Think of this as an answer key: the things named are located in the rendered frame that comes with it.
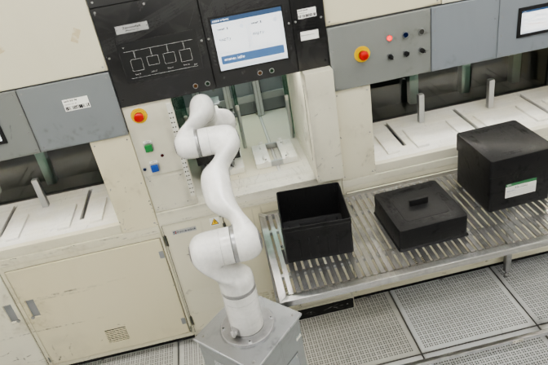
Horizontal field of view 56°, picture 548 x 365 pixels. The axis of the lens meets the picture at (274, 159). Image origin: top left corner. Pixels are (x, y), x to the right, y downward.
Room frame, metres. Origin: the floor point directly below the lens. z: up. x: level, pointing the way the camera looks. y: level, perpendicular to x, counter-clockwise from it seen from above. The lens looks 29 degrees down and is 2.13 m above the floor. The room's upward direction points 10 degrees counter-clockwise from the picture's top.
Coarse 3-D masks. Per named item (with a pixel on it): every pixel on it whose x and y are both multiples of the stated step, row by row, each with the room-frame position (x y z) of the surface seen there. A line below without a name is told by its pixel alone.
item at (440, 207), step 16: (384, 192) 1.84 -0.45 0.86; (400, 192) 1.82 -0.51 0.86; (416, 192) 1.80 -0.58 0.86; (432, 192) 1.78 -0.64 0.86; (384, 208) 1.73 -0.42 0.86; (400, 208) 1.71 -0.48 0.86; (416, 208) 1.69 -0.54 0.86; (432, 208) 1.67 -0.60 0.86; (448, 208) 1.65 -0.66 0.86; (384, 224) 1.72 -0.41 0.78; (400, 224) 1.61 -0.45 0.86; (416, 224) 1.59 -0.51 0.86; (432, 224) 1.58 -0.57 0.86; (448, 224) 1.58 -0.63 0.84; (464, 224) 1.59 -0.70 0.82; (400, 240) 1.56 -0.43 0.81; (416, 240) 1.57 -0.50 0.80; (432, 240) 1.57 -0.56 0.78
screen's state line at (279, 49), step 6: (264, 48) 2.03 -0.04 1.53; (270, 48) 2.03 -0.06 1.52; (276, 48) 2.03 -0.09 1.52; (282, 48) 2.03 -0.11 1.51; (234, 54) 2.02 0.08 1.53; (240, 54) 2.02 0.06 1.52; (246, 54) 2.02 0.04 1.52; (252, 54) 2.02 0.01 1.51; (258, 54) 2.03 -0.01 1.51; (264, 54) 2.03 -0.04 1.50; (270, 54) 2.03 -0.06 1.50; (222, 60) 2.01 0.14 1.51; (228, 60) 2.02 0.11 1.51; (234, 60) 2.02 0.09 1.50; (240, 60) 2.02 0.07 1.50
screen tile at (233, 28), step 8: (232, 24) 2.02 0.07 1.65; (216, 32) 2.01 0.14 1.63; (224, 32) 2.02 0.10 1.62; (232, 32) 2.02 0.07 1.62; (240, 32) 2.02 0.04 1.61; (240, 40) 2.02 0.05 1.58; (248, 40) 2.02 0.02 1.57; (224, 48) 2.02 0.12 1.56; (232, 48) 2.02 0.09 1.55; (240, 48) 2.02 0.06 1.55
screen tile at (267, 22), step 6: (264, 18) 2.03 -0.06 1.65; (270, 18) 2.03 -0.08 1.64; (252, 24) 2.03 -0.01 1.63; (258, 24) 2.03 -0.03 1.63; (264, 24) 2.03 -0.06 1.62; (270, 24) 2.03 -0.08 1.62; (276, 24) 2.03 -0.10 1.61; (252, 30) 2.03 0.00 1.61; (276, 30) 2.03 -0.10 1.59; (252, 36) 2.02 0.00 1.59; (258, 36) 2.03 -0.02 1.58; (264, 36) 2.03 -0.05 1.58; (270, 36) 2.03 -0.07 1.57; (276, 36) 2.03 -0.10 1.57; (252, 42) 2.02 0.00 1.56; (258, 42) 2.03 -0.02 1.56; (264, 42) 2.03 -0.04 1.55; (270, 42) 2.03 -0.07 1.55
